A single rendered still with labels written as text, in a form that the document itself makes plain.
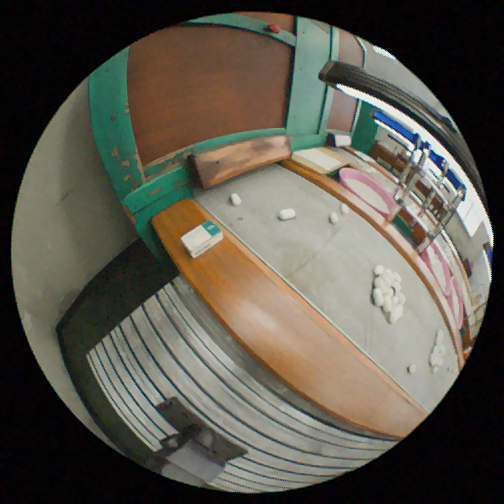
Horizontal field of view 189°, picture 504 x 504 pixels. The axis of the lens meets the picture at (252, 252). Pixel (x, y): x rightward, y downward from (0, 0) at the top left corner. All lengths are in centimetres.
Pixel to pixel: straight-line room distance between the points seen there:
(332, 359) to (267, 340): 10
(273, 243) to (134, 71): 43
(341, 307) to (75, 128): 132
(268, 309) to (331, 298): 12
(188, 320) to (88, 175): 104
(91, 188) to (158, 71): 94
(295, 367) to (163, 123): 44
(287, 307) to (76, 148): 120
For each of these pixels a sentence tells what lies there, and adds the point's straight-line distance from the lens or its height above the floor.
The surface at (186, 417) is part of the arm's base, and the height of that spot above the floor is 68.
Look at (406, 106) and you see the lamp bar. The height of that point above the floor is 106.
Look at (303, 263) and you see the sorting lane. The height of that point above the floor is 74.
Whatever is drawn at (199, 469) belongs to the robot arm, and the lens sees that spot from 26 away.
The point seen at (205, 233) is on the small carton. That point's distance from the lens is 26.
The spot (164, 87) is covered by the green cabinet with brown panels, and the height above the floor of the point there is 103.
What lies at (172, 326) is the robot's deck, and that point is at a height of 67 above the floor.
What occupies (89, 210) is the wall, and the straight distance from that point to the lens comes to 123.
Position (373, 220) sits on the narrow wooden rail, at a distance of 47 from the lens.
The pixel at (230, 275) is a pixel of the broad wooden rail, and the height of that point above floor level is 76.
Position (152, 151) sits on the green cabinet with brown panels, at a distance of 34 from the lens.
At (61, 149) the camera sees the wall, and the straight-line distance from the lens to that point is 118.
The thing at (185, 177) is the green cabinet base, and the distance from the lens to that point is 37.
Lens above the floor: 98
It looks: 56 degrees down
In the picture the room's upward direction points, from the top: 5 degrees clockwise
